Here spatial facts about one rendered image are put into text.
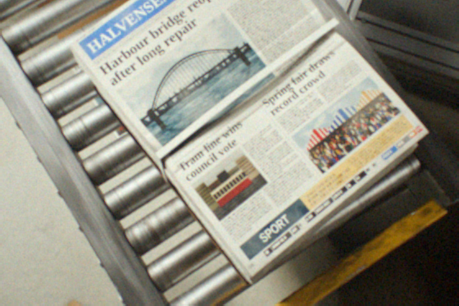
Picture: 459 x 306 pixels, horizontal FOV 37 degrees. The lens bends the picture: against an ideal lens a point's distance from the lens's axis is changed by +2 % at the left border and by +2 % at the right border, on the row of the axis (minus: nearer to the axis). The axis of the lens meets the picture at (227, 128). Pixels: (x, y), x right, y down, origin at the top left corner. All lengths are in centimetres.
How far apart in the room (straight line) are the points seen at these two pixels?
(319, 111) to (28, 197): 121
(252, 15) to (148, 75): 16
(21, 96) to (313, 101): 49
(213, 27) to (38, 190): 113
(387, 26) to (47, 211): 102
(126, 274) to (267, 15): 44
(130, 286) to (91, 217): 12
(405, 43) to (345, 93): 95
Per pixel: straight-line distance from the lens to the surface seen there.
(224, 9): 88
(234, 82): 85
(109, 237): 105
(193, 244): 104
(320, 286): 103
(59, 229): 189
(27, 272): 190
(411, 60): 179
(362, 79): 87
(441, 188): 111
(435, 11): 189
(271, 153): 83
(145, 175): 106
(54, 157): 109
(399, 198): 129
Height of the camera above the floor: 183
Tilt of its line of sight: 75 degrees down
